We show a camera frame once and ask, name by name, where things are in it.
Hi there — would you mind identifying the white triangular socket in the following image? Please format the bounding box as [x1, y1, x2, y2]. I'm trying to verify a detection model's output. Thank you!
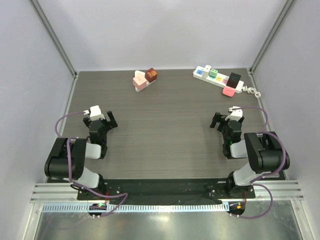
[132, 70, 158, 92]

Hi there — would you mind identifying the red fish cube plug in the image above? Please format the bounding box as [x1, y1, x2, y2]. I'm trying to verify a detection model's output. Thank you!
[144, 68, 158, 83]

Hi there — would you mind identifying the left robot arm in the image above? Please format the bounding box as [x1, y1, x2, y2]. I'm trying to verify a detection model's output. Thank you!
[44, 109, 118, 200]

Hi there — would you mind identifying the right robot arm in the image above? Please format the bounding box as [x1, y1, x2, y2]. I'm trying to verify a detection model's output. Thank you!
[209, 110, 290, 199]

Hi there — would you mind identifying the small pink cube plug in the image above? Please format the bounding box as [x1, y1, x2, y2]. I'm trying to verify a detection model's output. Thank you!
[222, 86, 236, 98]

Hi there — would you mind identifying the black cube plug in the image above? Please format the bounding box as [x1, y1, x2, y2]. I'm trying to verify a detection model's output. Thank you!
[226, 72, 241, 89]

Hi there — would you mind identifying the green cube plug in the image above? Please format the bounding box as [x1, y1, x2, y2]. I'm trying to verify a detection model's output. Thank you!
[209, 68, 218, 79]

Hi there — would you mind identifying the white charger plug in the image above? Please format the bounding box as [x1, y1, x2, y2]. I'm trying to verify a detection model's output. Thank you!
[202, 65, 211, 79]

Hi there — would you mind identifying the white power strip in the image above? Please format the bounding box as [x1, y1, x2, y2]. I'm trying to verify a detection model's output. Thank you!
[192, 66, 244, 94]

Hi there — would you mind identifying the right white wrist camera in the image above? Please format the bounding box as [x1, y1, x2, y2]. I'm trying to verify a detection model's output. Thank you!
[225, 106, 243, 122]

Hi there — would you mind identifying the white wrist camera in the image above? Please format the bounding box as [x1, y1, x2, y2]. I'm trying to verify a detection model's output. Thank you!
[83, 105, 105, 122]
[225, 106, 243, 122]

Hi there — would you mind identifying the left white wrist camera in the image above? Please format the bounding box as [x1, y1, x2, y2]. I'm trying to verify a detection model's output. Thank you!
[83, 105, 105, 122]

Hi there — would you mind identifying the white coiled power cord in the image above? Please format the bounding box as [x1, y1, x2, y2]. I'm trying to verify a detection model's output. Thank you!
[241, 85, 261, 98]

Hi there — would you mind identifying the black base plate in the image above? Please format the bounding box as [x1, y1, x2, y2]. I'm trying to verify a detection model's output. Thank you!
[93, 178, 256, 204]

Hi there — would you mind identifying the aluminium front rail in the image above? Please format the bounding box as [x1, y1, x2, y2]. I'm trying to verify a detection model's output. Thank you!
[30, 180, 304, 203]

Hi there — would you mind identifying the slotted cable duct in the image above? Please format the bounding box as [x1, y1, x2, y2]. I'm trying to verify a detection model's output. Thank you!
[42, 202, 230, 214]

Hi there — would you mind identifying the left aluminium frame post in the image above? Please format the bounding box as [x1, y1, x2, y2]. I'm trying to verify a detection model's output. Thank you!
[28, 0, 77, 79]

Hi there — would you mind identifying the aluminium frame post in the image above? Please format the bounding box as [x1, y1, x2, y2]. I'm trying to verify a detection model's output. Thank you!
[248, 0, 296, 75]
[28, 0, 77, 79]

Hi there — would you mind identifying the right aluminium frame post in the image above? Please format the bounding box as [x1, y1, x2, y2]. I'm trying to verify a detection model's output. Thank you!
[248, 0, 296, 75]

